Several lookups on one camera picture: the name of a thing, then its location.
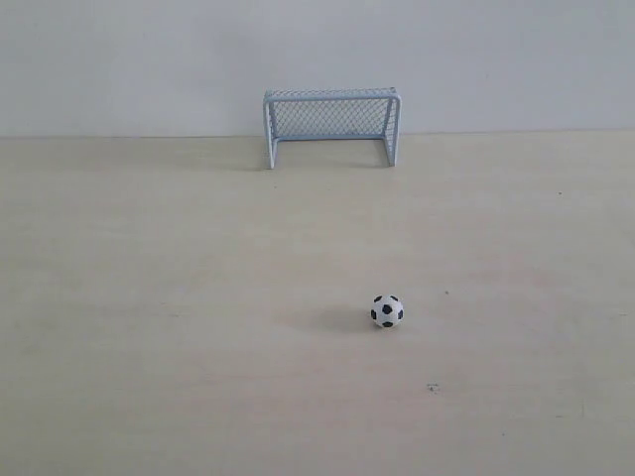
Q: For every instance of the black and white soccer ball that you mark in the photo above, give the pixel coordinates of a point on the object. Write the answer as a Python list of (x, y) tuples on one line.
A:
[(387, 311)]

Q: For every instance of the light blue mesh goal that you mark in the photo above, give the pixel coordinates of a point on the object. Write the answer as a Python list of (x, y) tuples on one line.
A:
[(296, 115)]

